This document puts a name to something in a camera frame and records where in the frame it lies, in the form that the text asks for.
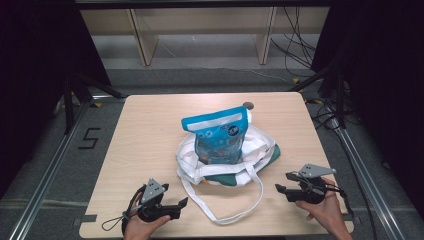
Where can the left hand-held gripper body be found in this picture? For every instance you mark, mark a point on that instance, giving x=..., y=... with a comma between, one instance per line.
x=151, y=200

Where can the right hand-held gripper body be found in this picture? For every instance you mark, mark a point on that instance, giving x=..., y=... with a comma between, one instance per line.
x=310, y=191

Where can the white tote bag colourful patches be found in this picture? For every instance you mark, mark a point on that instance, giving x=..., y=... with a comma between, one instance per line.
x=260, y=146

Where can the blue snack pouch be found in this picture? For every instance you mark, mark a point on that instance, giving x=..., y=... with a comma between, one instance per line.
x=218, y=140

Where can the person's right hand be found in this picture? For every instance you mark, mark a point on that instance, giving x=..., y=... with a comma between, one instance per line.
x=328, y=213

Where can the person's left hand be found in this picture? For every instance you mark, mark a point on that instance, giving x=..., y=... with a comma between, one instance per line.
x=140, y=230

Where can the black tape strip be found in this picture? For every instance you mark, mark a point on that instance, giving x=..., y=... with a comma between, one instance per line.
x=85, y=220

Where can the grey round table grommet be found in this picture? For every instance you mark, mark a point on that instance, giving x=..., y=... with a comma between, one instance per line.
x=249, y=105

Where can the black metal stand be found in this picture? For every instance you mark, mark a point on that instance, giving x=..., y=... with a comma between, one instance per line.
x=338, y=96
x=71, y=100

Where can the black curtain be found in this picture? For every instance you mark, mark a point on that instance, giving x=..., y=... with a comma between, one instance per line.
x=386, y=66
x=36, y=66

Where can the light wooden shelf unit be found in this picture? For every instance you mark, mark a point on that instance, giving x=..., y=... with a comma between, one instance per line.
x=203, y=20

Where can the aluminium floor rail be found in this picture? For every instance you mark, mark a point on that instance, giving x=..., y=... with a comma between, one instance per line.
x=43, y=180
x=366, y=180

